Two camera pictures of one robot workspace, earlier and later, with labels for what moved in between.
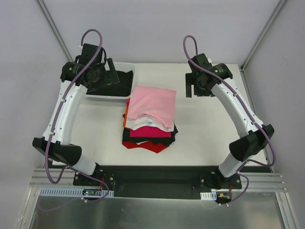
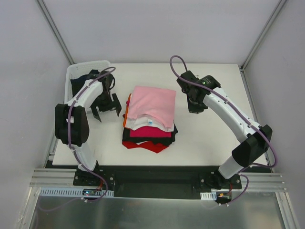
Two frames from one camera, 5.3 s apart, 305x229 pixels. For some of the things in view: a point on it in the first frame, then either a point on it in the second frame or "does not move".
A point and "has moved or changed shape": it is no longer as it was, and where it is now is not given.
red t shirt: x=149 y=145 does not move
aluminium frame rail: x=58 y=178 does not move
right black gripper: x=189 y=86 → x=195 y=105
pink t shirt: x=159 y=102 does not move
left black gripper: x=110 y=75 → x=105 y=105
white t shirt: x=146 y=120 does not move
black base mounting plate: x=154 y=182 does not move
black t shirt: x=123 y=88 has moved or changed shape
